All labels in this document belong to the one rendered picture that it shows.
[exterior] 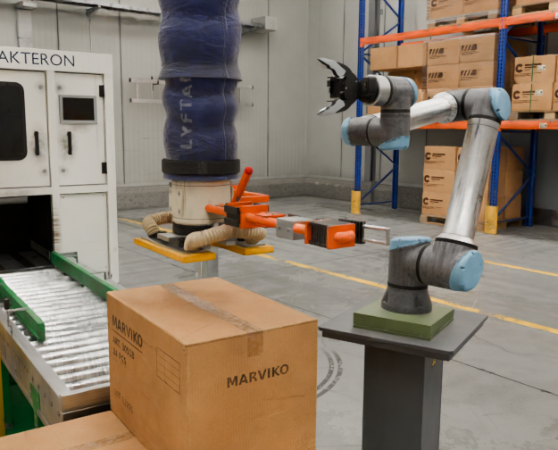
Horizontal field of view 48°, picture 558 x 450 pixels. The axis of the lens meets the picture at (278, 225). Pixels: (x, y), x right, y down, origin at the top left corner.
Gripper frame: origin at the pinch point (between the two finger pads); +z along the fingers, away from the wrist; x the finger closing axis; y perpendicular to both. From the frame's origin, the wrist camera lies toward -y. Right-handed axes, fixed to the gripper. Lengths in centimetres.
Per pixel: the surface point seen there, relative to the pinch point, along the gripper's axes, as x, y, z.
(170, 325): -63, 12, 39
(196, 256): -45, 10, 32
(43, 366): -98, 94, 53
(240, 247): -44.6, 12.8, 17.1
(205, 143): -15.4, 16.8, 25.7
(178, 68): 4.6, 21.1, 31.5
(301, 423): -93, -5, 8
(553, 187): -96, 416, -792
